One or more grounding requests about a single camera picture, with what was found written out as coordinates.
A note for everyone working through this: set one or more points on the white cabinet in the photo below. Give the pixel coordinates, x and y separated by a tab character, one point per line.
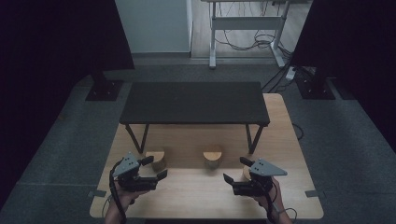
154	26

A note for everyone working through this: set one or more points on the dark curtain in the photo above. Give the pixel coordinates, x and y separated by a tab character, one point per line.
46	62
351	46

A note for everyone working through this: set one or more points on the person's right hand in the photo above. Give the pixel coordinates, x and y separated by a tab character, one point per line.
274	199

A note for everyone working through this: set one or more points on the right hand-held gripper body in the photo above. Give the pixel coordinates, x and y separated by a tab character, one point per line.
264	169

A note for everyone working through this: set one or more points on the white desk frame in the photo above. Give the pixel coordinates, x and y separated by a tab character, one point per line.
247	23

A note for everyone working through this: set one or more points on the black shelf with metal legs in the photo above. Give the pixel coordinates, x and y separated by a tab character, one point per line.
194	102

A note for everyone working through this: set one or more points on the white power strip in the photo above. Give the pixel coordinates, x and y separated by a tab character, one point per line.
290	73

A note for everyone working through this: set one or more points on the person's left hand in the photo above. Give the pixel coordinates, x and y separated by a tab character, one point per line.
129	197

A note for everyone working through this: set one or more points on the black stand base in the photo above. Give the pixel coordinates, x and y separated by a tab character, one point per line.
104	90
316	88

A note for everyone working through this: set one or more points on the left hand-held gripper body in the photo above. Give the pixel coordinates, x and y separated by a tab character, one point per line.
126	166

